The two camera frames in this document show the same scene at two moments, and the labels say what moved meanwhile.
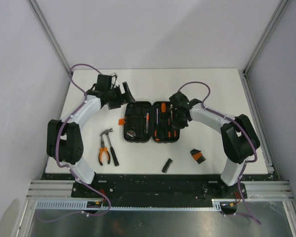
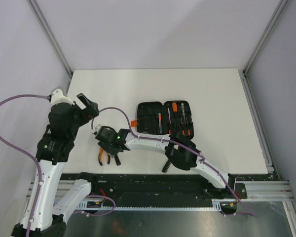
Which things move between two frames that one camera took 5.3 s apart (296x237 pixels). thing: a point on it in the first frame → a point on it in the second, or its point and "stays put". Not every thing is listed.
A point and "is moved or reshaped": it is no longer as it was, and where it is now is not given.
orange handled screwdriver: x=163 y=109 is moved or reshaped
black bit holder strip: x=167 y=165 stays put
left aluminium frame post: x=53 y=42 stays put
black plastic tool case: x=144 y=122 is moved or reshaped
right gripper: x=180 y=125 → x=112 y=152
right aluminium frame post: x=244 y=73 stays put
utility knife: x=147 y=120 → x=160 y=117
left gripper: x=121 y=101 → x=87 y=114
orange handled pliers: x=102 y=146 stays put
